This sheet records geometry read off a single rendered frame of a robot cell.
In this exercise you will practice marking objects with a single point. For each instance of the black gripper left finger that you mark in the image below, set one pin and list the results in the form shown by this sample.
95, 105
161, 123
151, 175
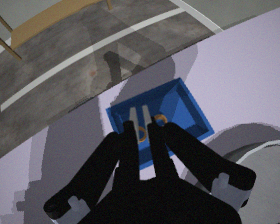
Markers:
76, 199

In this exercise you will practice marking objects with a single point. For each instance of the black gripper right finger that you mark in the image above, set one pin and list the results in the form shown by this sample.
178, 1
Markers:
230, 182

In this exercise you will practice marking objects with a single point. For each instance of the grey round turning table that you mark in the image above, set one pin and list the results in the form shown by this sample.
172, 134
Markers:
263, 206

